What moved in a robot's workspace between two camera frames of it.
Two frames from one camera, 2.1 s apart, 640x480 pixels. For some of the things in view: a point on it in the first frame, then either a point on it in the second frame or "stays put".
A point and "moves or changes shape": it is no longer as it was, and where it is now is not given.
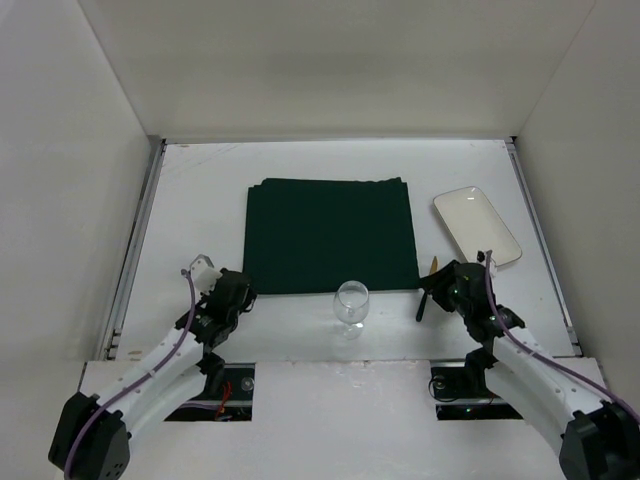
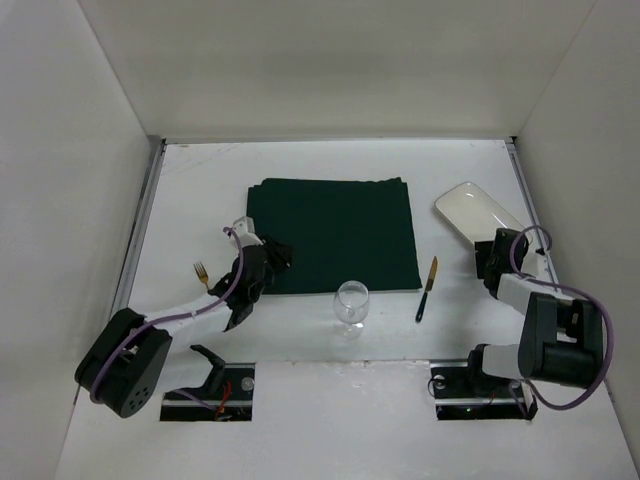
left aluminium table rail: (113, 327) stays put
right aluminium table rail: (545, 247) stays put
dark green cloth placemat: (306, 236) stays put
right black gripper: (441, 284) to (488, 256)
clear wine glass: (351, 304) stays put
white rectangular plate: (474, 227) moves or changes shape
